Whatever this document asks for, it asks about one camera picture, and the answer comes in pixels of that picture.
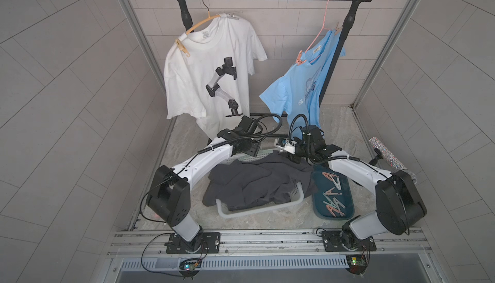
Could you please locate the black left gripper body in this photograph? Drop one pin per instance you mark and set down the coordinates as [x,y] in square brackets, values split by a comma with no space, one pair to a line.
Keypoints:
[249,147]

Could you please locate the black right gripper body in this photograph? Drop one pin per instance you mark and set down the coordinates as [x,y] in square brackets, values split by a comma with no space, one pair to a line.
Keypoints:
[304,150]

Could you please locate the dark grey t-shirt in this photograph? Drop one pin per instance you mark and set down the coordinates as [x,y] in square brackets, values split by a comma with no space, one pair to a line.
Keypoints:
[244,185]

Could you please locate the light blue t-shirt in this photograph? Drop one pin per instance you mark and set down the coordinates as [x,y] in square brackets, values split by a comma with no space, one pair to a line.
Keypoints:
[298,90]

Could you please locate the white t-shirt black print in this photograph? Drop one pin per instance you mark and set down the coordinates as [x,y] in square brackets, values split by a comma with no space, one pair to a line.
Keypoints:
[212,84]

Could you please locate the pink clothespin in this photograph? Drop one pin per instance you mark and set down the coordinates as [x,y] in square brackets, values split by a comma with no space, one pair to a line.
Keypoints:
[301,58]

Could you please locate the yellow clothespin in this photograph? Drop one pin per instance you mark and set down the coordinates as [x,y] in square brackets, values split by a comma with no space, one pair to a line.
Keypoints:
[182,47]

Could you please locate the pink wire hanger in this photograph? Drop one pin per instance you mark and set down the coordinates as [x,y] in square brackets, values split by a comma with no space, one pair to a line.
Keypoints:
[323,27]

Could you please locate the beige clothespin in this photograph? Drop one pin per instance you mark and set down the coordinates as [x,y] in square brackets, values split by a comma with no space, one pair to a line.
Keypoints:
[338,29]

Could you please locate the white clothespin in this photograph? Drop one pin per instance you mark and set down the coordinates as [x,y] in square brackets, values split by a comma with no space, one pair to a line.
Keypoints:
[232,16]

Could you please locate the orange plastic hanger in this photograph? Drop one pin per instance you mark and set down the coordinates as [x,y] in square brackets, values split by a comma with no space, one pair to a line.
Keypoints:
[209,18]

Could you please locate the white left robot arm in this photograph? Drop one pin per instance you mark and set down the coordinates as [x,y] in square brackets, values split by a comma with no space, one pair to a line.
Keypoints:
[170,193]

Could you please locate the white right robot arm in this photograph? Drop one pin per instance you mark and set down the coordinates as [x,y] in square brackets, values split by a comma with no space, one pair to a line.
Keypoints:
[398,202]

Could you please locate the white laundry basket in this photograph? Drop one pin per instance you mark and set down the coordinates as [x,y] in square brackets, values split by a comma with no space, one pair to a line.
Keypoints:
[296,195]

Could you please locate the teal clothespin tray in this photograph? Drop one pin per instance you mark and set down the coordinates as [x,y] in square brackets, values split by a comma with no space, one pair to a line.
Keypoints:
[333,199]

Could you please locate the glitter microphone on stand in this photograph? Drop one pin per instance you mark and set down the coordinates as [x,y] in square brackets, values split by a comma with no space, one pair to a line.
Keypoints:
[383,153]

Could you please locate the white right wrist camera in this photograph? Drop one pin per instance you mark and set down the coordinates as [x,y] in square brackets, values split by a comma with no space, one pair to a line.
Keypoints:
[286,145]

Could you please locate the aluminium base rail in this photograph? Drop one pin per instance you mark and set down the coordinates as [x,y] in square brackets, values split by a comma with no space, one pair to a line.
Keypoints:
[160,251]

